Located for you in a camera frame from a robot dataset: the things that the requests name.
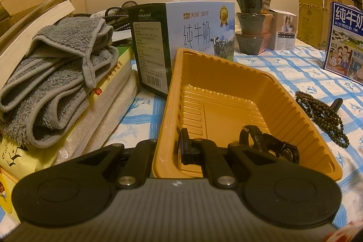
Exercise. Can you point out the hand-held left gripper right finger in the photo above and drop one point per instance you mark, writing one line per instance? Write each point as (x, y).
(185, 148)

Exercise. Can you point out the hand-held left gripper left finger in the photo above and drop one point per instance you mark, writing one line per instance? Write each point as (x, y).
(144, 151)

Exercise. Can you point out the yellow plastic tray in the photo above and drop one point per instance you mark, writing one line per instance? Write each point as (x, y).
(227, 94)

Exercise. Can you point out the black wrist watch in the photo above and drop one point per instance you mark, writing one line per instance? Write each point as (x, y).
(269, 142)

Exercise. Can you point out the clear vacuum rice pack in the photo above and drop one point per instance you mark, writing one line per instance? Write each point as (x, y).
(110, 120)

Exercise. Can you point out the rice pack yellow green label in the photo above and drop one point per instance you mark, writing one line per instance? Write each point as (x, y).
(116, 74)

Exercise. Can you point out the grey folded towel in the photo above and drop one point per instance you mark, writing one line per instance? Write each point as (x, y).
(51, 83)

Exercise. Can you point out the white cow print milk carton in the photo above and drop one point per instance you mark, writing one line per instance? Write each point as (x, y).
(198, 29)

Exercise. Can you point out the yellow printed packet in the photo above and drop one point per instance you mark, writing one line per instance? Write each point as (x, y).
(19, 162)

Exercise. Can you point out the blue checked tablecloth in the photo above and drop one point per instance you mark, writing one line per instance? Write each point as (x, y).
(312, 69)

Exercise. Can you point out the small white product box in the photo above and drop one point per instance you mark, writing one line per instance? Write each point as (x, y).
(285, 35)

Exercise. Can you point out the thick paperback book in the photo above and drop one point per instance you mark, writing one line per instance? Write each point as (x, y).
(28, 29)

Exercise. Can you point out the open cardboard box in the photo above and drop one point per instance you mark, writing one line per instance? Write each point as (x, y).
(309, 15)

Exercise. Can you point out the blue illustrated milk box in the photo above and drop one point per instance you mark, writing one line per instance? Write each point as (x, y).
(346, 40)

